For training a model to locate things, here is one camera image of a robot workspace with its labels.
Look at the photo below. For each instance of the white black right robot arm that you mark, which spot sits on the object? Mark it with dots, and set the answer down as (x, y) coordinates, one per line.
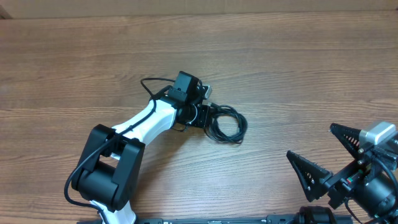
(384, 158)

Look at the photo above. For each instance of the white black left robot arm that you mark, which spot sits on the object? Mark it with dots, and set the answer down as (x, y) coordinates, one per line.
(107, 172)

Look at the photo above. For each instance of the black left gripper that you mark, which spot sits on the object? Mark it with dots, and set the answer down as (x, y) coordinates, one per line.
(206, 113)

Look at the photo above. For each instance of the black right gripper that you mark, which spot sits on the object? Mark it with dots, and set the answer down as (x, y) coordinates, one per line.
(343, 180)

